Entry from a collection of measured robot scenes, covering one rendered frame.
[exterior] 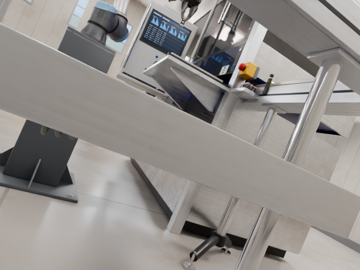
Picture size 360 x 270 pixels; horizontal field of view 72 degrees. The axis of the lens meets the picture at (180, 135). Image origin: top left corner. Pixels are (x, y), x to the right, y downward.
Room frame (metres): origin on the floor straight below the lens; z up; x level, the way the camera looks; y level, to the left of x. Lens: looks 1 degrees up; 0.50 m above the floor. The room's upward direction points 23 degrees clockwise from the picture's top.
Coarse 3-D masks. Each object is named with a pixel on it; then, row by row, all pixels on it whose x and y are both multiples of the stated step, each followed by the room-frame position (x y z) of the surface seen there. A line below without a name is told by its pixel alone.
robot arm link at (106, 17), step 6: (96, 6) 1.29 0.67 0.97; (102, 6) 1.28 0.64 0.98; (108, 6) 1.29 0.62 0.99; (96, 12) 1.28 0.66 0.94; (102, 12) 1.29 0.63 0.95; (108, 12) 1.30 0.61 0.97; (114, 12) 1.32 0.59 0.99; (90, 18) 1.29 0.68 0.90; (96, 18) 1.28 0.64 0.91; (102, 18) 1.29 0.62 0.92; (108, 18) 1.31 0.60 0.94; (114, 18) 1.35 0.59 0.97; (102, 24) 1.30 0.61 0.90; (108, 24) 1.32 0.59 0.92; (114, 24) 1.36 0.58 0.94; (108, 30) 1.35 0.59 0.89; (114, 30) 1.39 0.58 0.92
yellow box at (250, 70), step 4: (248, 64) 1.31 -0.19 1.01; (252, 64) 1.31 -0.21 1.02; (244, 68) 1.32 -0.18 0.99; (248, 68) 1.30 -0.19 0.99; (252, 68) 1.31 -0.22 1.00; (256, 68) 1.32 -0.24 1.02; (240, 72) 1.35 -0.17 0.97; (244, 72) 1.31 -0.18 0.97; (248, 72) 1.31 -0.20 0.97; (252, 72) 1.31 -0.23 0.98; (256, 72) 1.32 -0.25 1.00; (244, 76) 1.34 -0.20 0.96; (248, 76) 1.32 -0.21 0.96; (252, 76) 1.32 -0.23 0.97; (256, 76) 1.32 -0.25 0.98
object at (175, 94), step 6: (156, 78) 1.85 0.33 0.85; (162, 84) 1.87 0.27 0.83; (168, 84) 1.88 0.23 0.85; (168, 90) 1.89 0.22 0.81; (174, 90) 1.90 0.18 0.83; (180, 90) 1.92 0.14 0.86; (174, 96) 1.91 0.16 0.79; (180, 96) 1.92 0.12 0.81; (186, 96) 1.94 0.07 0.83; (180, 102) 1.93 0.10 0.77; (186, 102) 1.95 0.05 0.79
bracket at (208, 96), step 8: (176, 72) 1.38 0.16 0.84; (184, 72) 1.39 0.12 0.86; (184, 80) 1.40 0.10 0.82; (192, 80) 1.41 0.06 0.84; (192, 88) 1.42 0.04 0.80; (200, 88) 1.44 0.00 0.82; (208, 88) 1.45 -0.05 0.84; (200, 96) 1.44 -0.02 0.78; (208, 96) 1.46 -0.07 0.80; (216, 96) 1.48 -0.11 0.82; (208, 104) 1.47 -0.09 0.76
